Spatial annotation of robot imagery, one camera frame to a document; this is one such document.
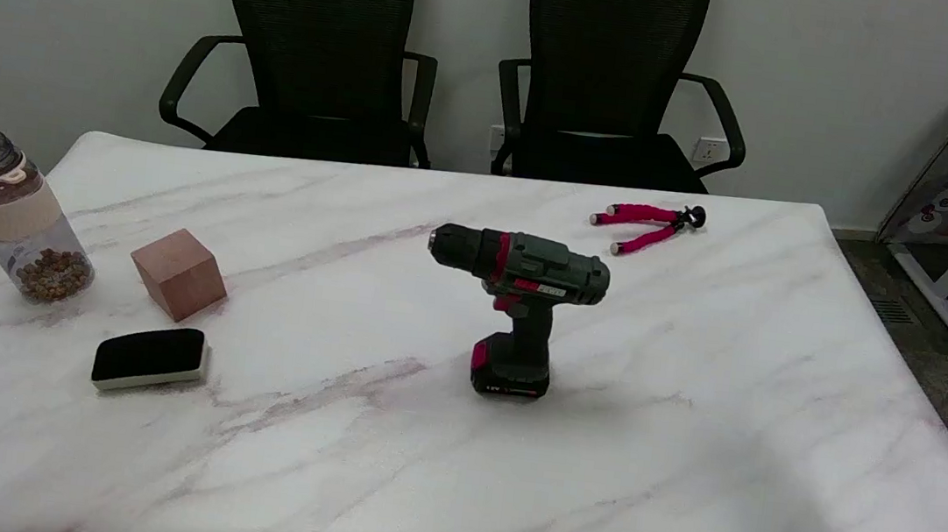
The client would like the dark green red power screwdriver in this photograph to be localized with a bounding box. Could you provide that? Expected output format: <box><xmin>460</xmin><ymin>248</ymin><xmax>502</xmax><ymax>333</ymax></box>
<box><xmin>413</xmin><ymin>220</ymin><xmax>616</xmax><ymax>408</ymax></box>

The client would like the dark floor vent grille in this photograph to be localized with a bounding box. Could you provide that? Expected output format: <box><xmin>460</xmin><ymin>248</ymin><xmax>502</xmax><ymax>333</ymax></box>
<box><xmin>867</xmin><ymin>294</ymin><xmax>918</xmax><ymax>328</ymax></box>

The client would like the pink flexible mini tripod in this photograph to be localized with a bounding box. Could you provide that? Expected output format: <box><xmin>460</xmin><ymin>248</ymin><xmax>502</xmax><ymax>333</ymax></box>
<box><xmin>585</xmin><ymin>195</ymin><xmax>708</xmax><ymax>266</ymax></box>

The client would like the black mesh office chair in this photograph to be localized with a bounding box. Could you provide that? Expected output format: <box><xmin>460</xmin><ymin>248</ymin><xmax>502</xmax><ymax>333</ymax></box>
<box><xmin>487</xmin><ymin>0</ymin><xmax>762</xmax><ymax>202</ymax></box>
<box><xmin>155</xmin><ymin>0</ymin><xmax>449</xmax><ymax>174</ymax></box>

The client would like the brown wooden cube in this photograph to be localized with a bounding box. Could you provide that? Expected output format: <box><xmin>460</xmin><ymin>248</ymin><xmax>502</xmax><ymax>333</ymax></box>
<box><xmin>124</xmin><ymin>223</ymin><xmax>235</xmax><ymax>328</ymax></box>

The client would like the black whiteboard eraser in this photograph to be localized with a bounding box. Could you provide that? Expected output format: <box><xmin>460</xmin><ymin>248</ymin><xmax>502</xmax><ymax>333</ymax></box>
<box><xmin>89</xmin><ymin>318</ymin><xmax>212</xmax><ymax>402</ymax></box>

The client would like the clear jar with nuts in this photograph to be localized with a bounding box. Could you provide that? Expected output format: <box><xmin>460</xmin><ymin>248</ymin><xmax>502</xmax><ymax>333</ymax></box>
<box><xmin>0</xmin><ymin>130</ymin><xmax>110</xmax><ymax>309</ymax></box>

